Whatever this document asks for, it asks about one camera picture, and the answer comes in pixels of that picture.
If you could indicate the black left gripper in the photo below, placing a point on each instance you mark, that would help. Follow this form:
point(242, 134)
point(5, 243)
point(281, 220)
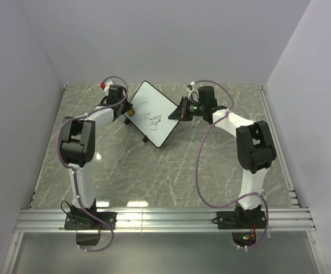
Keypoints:
point(128, 107)

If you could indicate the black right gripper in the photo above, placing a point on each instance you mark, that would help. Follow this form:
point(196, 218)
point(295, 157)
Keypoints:
point(180, 113)

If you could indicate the yellow black whiteboard eraser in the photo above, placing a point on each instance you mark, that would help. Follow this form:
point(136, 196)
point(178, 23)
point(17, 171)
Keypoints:
point(131, 112)

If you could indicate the black framed small whiteboard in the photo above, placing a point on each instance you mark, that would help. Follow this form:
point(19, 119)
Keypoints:
point(151, 111)

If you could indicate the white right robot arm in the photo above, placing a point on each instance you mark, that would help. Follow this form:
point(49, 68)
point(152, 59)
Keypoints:
point(255, 148)

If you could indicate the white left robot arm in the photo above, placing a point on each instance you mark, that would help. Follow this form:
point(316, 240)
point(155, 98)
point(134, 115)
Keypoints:
point(76, 146)

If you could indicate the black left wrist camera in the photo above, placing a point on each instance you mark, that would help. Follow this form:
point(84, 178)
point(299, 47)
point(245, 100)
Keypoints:
point(115, 95)

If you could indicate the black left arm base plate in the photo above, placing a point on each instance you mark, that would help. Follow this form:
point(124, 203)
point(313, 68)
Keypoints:
point(82, 221)

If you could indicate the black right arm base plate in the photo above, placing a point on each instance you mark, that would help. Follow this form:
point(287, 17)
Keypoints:
point(241, 219)

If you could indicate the aluminium front mounting rail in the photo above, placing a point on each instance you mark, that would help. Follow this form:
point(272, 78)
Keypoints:
point(147, 220)

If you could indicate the aluminium right side rail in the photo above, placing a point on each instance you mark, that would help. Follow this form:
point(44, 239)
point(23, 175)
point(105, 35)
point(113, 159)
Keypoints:
point(291, 190)

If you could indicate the aluminium left side rail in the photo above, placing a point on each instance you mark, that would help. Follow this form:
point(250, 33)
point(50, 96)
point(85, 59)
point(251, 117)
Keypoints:
point(12, 253)

